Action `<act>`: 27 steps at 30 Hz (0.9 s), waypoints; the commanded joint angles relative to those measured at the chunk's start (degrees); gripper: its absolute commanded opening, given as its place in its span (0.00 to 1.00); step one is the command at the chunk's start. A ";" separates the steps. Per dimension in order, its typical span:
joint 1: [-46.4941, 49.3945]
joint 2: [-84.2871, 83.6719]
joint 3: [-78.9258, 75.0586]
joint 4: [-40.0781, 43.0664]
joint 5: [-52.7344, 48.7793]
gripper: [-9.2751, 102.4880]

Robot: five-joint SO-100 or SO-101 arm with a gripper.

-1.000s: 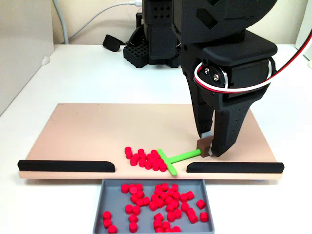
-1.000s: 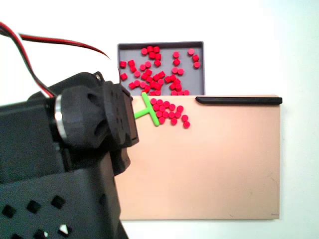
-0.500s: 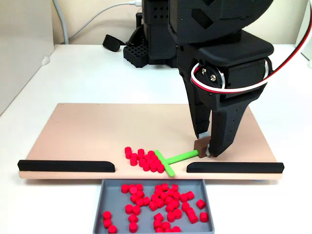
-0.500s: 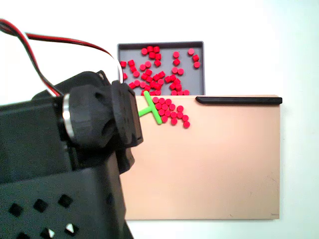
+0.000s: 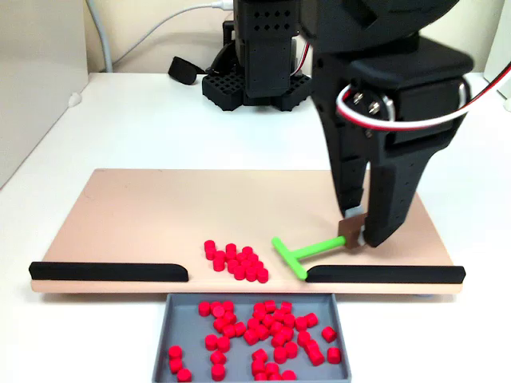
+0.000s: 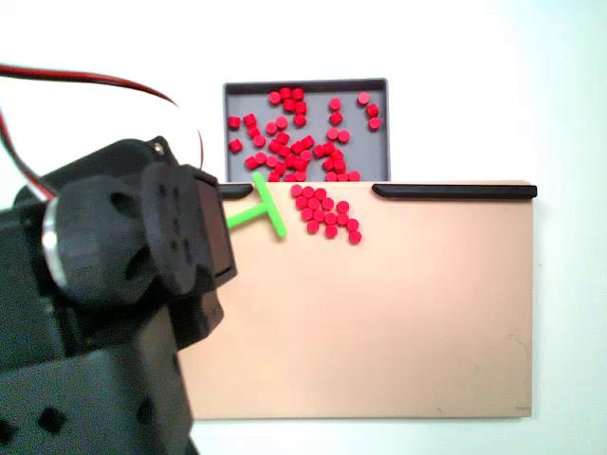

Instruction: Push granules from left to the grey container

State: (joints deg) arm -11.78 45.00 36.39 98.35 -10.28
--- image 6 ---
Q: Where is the green T-shaped pusher tool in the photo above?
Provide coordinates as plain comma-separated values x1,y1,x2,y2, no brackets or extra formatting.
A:
225,171,289,240

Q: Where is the grey tray container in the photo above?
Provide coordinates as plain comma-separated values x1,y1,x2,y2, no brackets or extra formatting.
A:
222,77,392,184

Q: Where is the beige board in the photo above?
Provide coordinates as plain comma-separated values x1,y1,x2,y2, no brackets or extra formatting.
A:
177,178,537,422

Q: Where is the black board edge rail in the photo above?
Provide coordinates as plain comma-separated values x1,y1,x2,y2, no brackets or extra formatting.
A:
216,183,254,200
372,183,539,201

